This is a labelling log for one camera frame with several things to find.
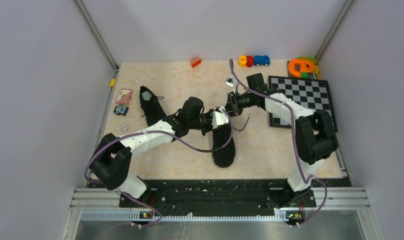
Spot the small blue black toy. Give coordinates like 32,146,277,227
113,104,129,116

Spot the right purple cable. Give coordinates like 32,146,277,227
229,58,328,228

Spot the pink triangle card box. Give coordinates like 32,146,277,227
116,89,133,106

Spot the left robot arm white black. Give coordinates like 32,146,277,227
87,97,230,207

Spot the blue toy car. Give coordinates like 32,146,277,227
253,55,271,67

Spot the purple cable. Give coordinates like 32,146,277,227
84,107,235,229
229,58,328,228

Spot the black shoe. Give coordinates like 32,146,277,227
139,86,166,126
212,114,250,168

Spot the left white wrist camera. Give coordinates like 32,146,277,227
212,106,230,130

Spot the black white checkerboard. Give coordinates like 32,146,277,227
268,75,338,132

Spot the orange ring toy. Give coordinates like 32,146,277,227
288,58,317,79

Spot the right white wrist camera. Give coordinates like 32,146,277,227
225,75,239,94

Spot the yellow toy cylinder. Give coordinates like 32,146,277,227
238,55,247,68

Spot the small round metal disc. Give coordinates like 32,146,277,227
120,124,129,132

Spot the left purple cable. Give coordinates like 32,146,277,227
84,107,235,229

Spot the red toy cylinder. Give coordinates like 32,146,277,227
246,55,254,68

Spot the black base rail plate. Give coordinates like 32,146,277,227
87,178,353,220

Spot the orange toy brick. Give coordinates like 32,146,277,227
190,57,202,68

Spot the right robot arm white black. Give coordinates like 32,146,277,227
226,73,338,206

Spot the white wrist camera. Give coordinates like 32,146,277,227
212,106,230,130
225,75,239,94

